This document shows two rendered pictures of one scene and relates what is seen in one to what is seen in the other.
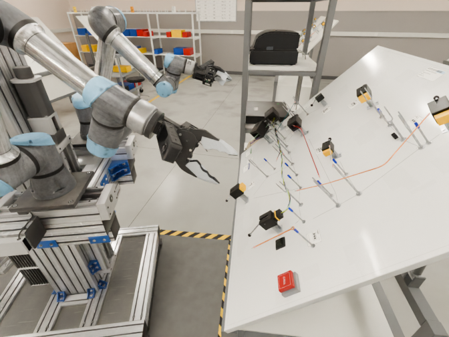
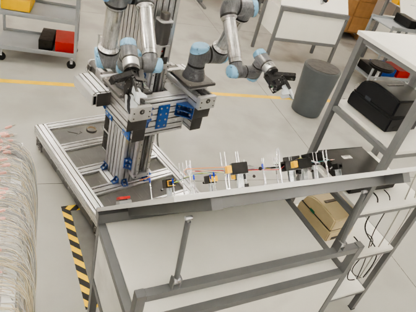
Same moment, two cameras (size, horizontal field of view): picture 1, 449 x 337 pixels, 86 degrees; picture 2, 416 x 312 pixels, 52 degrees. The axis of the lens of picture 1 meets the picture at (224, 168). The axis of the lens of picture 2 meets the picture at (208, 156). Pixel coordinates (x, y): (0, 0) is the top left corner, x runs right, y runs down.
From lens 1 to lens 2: 1.62 m
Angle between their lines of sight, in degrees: 42
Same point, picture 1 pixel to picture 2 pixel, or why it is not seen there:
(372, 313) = (158, 303)
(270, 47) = (368, 97)
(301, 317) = (131, 257)
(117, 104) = (123, 52)
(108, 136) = (120, 64)
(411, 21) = not seen: outside the picture
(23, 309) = (88, 155)
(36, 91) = (162, 29)
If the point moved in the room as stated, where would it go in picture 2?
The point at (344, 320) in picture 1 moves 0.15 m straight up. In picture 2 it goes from (142, 283) to (147, 261)
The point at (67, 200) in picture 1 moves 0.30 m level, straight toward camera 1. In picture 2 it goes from (121, 93) to (93, 114)
